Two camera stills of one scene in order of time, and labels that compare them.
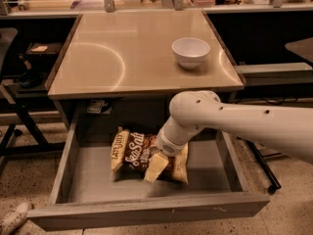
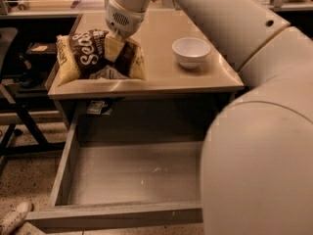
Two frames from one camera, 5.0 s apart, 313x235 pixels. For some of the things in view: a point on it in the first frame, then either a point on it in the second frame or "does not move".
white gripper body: [168, 146] to [123, 21]
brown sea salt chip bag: [131, 153] to [81, 54]
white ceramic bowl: [190, 52] does not move
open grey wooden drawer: [86, 193] does not move
